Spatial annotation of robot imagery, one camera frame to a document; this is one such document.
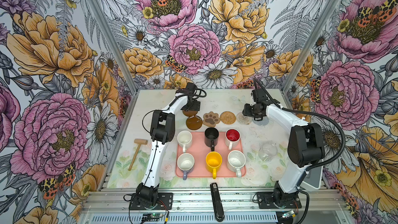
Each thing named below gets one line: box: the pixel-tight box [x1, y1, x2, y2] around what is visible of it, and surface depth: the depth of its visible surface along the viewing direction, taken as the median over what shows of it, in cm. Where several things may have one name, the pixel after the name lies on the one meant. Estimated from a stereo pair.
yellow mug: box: [205, 151, 223, 179], surface depth 81 cm
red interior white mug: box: [224, 128, 241, 151], surface depth 91 cm
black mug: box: [204, 127, 220, 152], surface depth 91 cm
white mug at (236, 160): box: [226, 149, 247, 178], surface depth 81 cm
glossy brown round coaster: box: [186, 115, 203, 131], surface depth 105 cm
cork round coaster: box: [219, 110, 237, 125], surface depth 107 cm
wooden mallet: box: [128, 138, 149, 172], surface depth 91 cm
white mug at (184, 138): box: [177, 130, 193, 153], surface depth 89 cm
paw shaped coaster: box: [202, 110, 221, 128], surface depth 107 cm
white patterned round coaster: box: [236, 111, 253, 125], surface depth 107 cm
